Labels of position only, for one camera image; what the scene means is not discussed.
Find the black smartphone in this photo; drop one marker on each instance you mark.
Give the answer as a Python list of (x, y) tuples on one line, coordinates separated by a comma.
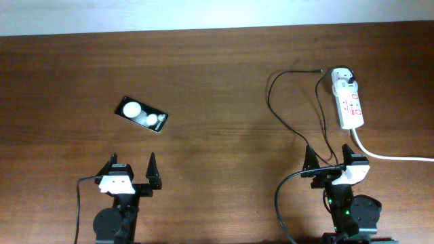
[(142, 114)]

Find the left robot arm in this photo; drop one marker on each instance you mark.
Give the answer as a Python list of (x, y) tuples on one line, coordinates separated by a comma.
[(117, 224)]

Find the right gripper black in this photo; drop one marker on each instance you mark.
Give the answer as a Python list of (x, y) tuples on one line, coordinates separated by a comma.
[(324, 179)]

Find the white power strip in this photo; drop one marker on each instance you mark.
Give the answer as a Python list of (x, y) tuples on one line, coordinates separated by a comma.
[(349, 111)]

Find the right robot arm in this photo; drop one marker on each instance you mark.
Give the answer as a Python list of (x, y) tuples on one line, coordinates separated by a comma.
[(354, 217)]

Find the white charger plug adapter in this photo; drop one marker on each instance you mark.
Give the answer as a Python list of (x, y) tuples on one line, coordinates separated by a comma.
[(343, 82)]

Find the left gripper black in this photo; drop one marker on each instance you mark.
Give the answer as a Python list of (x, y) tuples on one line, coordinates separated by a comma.
[(145, 189)]

